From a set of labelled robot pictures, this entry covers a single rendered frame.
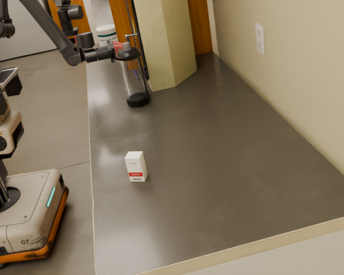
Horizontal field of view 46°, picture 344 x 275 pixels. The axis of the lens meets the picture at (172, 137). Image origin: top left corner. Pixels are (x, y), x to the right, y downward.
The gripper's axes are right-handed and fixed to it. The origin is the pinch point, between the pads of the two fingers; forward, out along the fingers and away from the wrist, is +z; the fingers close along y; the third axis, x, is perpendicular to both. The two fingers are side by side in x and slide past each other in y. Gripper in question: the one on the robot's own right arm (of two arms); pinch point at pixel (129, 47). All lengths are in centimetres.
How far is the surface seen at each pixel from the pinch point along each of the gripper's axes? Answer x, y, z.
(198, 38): 16, 29, 39
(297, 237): 7, -112, 25
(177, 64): 10.4, -4.6, 19.7
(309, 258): 15, -113, 28
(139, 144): 13, -53, -6
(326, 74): -15, -78, 49
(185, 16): -6.4, 6.5, 28.1
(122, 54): -5.3, -17.0, -4.0
